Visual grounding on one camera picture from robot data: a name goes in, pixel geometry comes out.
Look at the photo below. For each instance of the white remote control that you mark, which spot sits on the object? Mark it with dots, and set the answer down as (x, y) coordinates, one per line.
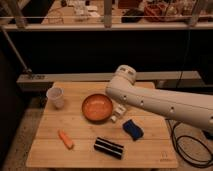
(118, 113)

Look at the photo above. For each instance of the orange carrot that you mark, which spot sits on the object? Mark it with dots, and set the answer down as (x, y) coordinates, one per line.
(66, 140)

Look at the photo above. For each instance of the orange ceramic bowl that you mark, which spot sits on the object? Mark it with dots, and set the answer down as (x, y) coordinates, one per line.
(97, 107)

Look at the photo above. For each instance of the blue sponge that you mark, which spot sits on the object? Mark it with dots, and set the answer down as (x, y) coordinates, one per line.
(133, 130)

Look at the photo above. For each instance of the translucent plastic cup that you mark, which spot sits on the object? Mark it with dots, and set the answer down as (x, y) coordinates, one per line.
(55, 96)

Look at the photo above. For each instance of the metal railing frame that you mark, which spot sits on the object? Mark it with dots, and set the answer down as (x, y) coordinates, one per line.
(105, 15)

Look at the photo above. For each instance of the grey metal beam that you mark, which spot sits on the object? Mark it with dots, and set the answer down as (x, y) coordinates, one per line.
(171, 79)

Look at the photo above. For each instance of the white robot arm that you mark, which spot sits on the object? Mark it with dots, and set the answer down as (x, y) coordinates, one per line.
(189, 108)

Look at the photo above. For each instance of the black white striped block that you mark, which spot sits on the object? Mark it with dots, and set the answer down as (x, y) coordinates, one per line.
(109, 148)

